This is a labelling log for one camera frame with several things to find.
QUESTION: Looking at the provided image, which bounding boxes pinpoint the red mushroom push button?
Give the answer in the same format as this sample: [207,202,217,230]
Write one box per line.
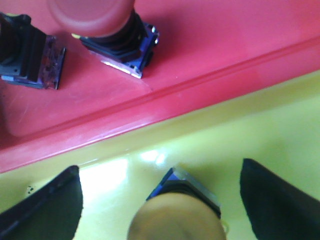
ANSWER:
[0,12,66,90]
[47,0,160,79]

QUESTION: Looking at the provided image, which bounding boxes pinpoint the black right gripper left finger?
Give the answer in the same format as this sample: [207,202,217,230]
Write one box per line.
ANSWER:
[0,165,83,240]

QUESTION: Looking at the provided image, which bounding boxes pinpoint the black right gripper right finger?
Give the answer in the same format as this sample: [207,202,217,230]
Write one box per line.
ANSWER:
[239,158,320,240]

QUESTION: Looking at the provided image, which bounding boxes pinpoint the red bin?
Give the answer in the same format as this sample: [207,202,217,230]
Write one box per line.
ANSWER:
[0,0,320,172]

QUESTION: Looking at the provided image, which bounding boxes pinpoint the yellow bin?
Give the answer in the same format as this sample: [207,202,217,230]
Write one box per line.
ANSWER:
[0,71,320,240]

